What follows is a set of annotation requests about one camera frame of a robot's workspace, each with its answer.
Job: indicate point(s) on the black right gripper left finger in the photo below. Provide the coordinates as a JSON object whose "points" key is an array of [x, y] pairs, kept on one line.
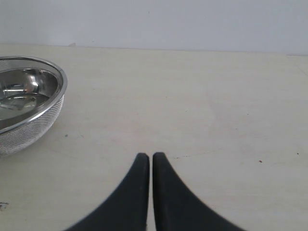
{"points": [[126, 207]]}

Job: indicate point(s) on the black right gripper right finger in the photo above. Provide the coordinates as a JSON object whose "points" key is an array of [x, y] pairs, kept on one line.
{"points": [[176, 208]]}

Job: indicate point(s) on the small stainless steel bowl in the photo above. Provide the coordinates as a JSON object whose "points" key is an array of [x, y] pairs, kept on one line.
{"points": [[24, 90]]}

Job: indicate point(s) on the steel mesh strainer basket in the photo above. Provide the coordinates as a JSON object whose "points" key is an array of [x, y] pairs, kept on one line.
{"points": [[18, 133]]}

